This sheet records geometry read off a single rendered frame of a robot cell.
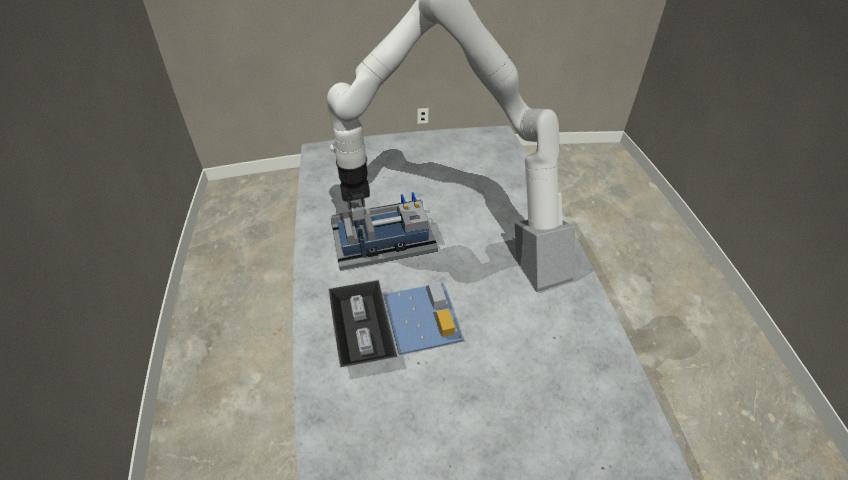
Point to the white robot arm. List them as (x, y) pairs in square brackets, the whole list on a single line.
[(494, 69)]

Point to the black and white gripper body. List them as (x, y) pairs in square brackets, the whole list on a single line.
[(352, 170)]

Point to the yellow rectangular block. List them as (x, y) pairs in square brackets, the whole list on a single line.
[(445, 322)]

